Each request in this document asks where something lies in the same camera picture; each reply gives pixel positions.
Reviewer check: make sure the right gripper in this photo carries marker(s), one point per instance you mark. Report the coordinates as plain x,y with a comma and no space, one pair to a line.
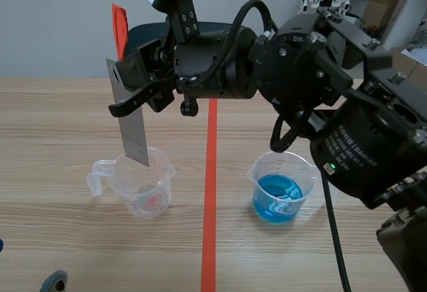
213,62

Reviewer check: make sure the empty clear plastic beaker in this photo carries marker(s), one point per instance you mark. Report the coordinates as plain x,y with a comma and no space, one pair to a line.
146,188

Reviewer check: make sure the closed brown cardboard box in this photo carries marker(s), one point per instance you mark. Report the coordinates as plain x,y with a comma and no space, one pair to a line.
415,65

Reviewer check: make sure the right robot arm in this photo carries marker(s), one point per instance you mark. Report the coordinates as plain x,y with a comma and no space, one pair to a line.
353,158

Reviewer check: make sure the clear beaker with blue liquid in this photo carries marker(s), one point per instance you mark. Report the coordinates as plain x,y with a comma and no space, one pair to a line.
278,198

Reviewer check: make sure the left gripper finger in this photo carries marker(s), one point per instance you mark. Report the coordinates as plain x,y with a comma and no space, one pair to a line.
53,282
1,246

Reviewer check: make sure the dark blue chair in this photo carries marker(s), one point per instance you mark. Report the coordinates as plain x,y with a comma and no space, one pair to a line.
146,33

